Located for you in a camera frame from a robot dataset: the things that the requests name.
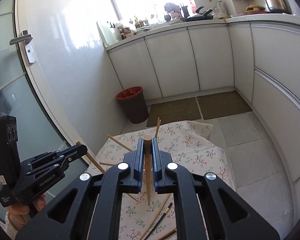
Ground black gold-banded chopstick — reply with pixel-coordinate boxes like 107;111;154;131
144;202;173;240

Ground light wooden chopstick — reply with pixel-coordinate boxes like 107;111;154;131
143;134;152;206

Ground white kitchen cabinets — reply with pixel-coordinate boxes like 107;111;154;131
106;13;300;205

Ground left hand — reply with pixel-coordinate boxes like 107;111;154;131
5;194;47;230

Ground wooden chopstick on cloth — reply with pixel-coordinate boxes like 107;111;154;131
139;193;171;240

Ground floral tablecloth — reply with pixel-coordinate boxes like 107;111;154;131
95;121;235;239

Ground wooden chopstick in holder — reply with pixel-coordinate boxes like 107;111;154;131
154;117;161;138
106;134;132;152

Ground brown floor mat right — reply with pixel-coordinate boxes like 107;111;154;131
197;91;252;120

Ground brown floor mat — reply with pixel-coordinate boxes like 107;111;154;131
197;91;252;120
147;98;201;127

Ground brown floor mat left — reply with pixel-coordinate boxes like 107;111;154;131
147;98;201;127

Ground red-lined dark trash bin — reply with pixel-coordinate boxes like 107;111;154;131
116;86;149;124

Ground black frying pan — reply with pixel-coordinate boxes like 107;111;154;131
185;6;213;22

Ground stainless steel kettle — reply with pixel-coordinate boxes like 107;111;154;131
265;0;292;14

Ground metal door handle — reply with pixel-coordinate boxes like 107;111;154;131
9;30;36;64

